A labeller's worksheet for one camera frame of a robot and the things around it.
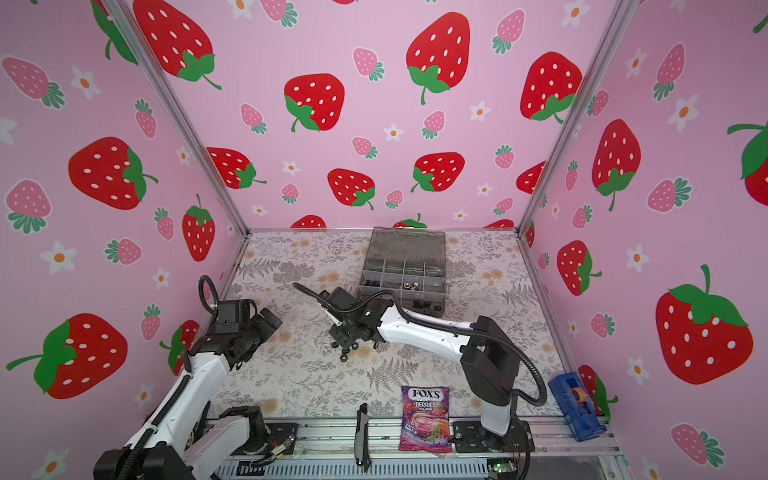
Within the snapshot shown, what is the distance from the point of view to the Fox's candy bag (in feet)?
2.42

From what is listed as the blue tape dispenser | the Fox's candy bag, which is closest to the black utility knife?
the Fox's candy bag

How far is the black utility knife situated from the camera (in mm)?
714

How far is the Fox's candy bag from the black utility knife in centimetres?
9

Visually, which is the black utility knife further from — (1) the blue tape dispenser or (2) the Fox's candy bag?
(1) the blue tape dispenser
